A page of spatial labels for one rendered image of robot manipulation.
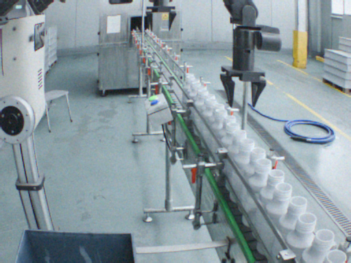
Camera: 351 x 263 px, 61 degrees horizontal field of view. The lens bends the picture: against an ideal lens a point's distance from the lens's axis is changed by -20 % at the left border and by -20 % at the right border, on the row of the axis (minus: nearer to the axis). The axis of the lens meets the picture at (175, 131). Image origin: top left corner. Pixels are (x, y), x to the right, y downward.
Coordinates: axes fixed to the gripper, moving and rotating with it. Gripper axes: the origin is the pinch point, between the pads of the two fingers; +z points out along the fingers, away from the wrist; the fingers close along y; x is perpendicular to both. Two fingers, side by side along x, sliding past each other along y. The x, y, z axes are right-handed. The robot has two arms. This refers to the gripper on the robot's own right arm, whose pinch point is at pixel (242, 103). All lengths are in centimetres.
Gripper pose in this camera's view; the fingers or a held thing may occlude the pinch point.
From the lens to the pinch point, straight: 90.5
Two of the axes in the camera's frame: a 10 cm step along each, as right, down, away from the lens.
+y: 9.9, -0.4, 1.5
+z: -0.1, 9.3, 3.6
